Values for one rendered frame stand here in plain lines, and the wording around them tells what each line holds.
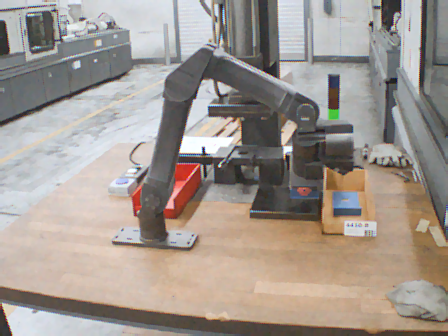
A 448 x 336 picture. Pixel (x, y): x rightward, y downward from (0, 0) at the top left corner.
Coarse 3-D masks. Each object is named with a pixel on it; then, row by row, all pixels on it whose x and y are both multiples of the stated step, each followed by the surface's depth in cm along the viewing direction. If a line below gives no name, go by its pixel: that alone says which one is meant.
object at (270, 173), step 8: (216, 160) 134; (216, 168) 135; (232, 168) 134; (240, 168) 142; (264, 168) 131; (272, 168) 131; (280, 168) 130; (216, 176) 136; (224, 176) 135; (232, 176) 134; (264, 176) 132; (272, 176) 132; (280, 176) 131; (264, 184) 133; (272, 184) 133; (280, 184) 132
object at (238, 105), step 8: (232, 88) 127; (232, 96) 125; (240, 96) 124; (248, 96) 124; (208, 104) 129; (216, 104) 128; (224, 104) 128; (232, 104) 127; (240, 104) 127; (248, 104) 126; (256, 104) 126; (264, 104) 125; (208, 112) 129; (216, 112) 128; (224, 112) 128; (232, 112) 127; (240, 112) 127; (248, 112) 126; (256, 112) 126; (264, 112) 125; (272, 112) 128; (240, 120) 131
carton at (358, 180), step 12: (324, 180) 116; (336, 180) 125; (348, 180) 124; (360, 180) 123; (324, 192) 109; (360, 192) 123; (324, 204) 103; (360, 204) 116; (372, 204) 102; (324, 216) 112; (336, 216) 111; (348, 216) 111; (360, 216) 110; (372, 216) 100; (324, 228) 104; (336, 228) 103; (348, 228) 102; (360, 228) 102; (372, 228) 101
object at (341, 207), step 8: (336, 192) 124; (344, 192) 123; (352, 192) 123; (336, 200) 119; (344, 200) 118; (352, 200) 118; (336, 208) 110; (344, 208) 109; (352, 208) 109; (360, 208) 108
